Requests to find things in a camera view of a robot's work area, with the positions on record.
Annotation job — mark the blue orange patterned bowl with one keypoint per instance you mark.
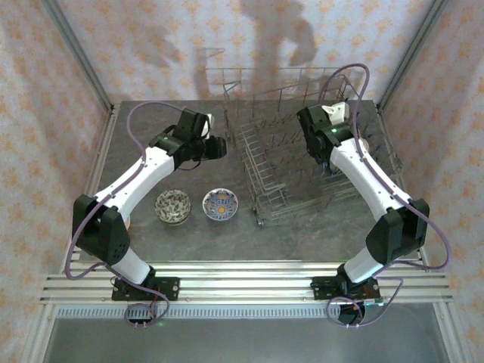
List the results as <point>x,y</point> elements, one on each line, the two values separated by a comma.
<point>220,204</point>

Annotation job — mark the aluminium corner post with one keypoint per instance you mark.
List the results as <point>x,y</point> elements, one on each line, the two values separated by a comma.
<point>413,49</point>
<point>77,49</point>

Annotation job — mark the aluminium mounting rail beam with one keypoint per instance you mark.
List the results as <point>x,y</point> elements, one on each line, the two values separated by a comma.
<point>242,283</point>

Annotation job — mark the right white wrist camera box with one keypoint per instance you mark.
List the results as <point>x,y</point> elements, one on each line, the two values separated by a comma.
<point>336,111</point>

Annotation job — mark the aluminium table side rail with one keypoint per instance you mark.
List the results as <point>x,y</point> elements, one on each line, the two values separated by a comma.
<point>103,151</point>
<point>387,130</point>

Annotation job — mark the green circuit board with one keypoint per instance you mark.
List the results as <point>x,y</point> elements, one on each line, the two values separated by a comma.
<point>374,301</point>

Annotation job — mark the black connector module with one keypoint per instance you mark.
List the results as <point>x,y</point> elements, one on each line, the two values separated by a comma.
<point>140,322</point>

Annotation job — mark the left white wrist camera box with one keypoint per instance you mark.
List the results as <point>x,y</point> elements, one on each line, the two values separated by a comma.
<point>208,126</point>

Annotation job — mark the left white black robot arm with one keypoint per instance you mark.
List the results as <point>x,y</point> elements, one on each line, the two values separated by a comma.
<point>128,185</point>

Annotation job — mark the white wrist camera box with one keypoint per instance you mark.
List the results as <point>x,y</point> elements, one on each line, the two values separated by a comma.
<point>208,126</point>
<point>336,111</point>

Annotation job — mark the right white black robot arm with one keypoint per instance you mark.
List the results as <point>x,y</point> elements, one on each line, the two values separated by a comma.
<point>363,177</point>

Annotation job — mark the grey metal panel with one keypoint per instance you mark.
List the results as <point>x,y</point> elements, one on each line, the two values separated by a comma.
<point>242,340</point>

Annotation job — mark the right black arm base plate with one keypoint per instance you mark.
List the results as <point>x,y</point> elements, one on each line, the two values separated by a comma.
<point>321,289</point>

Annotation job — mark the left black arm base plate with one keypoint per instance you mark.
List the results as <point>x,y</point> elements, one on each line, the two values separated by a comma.
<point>170,287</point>

